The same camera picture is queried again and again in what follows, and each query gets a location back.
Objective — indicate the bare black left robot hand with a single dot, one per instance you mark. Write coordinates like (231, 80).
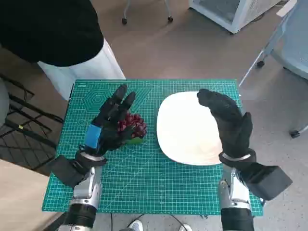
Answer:
(108, 134)

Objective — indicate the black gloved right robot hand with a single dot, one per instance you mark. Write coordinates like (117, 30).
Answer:
(233, 130)

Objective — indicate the red toy grapes bunch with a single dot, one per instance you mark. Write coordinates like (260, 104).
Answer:
(137, 125)

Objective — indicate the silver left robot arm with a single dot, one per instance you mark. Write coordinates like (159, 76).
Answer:
(87, 187)

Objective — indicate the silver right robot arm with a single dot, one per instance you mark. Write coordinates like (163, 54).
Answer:
(237, 192)

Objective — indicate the white plate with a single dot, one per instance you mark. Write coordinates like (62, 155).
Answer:
(183, 130)

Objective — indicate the green cutting mat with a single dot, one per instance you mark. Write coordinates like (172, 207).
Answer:
(144, 173)

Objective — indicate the white foot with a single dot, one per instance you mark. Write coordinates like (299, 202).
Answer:
(135, 225)
(185, 227)

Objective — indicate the beige wooden desk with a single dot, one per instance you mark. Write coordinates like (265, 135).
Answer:
(19, 197)

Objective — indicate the grey round seat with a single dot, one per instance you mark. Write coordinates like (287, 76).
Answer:
(3, 101)

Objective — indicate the white cabinet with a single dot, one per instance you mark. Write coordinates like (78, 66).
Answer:
(223, 12)

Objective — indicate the person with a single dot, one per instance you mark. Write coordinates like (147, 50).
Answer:
(48, 26)

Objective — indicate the chair legs with black casters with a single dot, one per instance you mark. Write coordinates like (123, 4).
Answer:
(170, 18)

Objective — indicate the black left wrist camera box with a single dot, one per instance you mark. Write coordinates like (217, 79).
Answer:
(63, 170)

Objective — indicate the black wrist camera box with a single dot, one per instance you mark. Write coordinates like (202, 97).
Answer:
(63, 170)
(269, 180)

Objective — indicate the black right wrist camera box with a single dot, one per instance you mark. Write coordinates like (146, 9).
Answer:
(269, 180)

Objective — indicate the grey chair with metal frame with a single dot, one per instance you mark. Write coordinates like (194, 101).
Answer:
(293, 43)

